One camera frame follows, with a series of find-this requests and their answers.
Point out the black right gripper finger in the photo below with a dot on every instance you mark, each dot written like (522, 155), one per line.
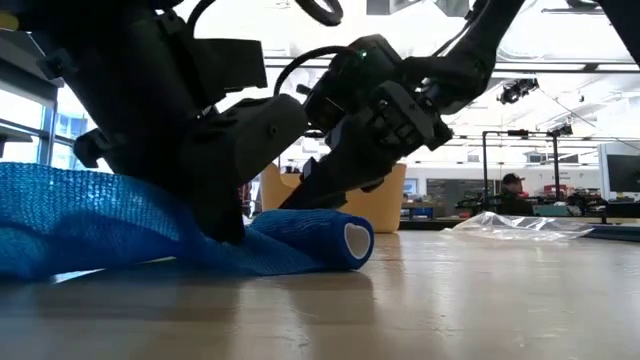
(340, 175)

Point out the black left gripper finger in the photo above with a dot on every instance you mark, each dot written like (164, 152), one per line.
(222, 215)

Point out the blue elastic bandage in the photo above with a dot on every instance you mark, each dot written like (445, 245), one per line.
(90, 220)

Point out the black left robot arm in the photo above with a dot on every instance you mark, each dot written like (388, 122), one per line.
(125, 60)

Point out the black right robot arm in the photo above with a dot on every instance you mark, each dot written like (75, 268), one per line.
(470, 60)

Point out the yellow plastic bin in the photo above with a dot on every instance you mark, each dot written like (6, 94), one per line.
(385, 205)

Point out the black ceiling track light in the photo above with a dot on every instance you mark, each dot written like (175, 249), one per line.
(517, 90)

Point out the person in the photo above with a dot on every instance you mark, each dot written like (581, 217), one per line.
(512, 200)

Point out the clear plastic bag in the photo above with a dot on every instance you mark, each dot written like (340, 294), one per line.
(515, 227)

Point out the black computer monitor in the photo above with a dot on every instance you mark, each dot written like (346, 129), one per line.
(625, 172)

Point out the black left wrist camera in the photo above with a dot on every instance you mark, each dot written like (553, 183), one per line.
(265, 140)

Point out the black background rig frame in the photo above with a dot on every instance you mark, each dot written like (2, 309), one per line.
(520, 133)

